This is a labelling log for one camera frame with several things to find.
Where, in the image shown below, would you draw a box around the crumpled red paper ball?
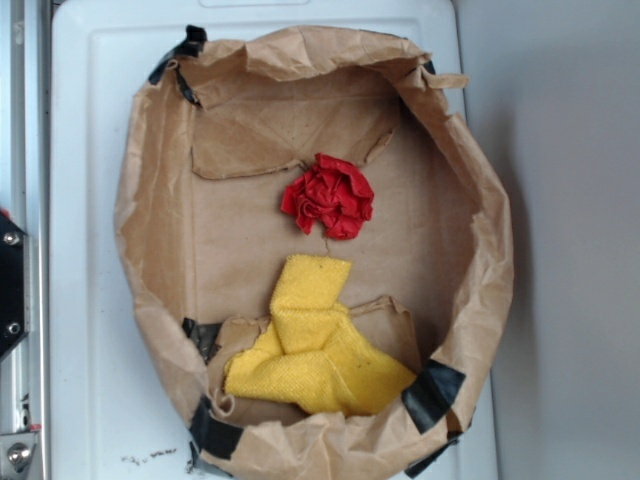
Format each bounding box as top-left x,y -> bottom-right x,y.
281,153 -> 374,240

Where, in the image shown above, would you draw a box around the yellow microfiber cloth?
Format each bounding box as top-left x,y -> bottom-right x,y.
224,254 -> 416,416

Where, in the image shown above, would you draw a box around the brown paper bag bin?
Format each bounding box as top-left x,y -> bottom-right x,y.
115,26 -> 514,479

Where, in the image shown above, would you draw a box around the white plastic tray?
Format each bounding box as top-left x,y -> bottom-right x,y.
48,0 -> 500,480

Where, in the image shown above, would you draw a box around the black metal bracket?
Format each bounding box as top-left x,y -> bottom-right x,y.
0,208 -> 29,361

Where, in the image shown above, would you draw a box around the aluminium frame rail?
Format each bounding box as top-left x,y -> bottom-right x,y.
1,1 -> 52,479

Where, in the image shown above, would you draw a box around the silver metal corner bracket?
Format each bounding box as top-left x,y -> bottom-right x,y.
0,431 -> 39,479

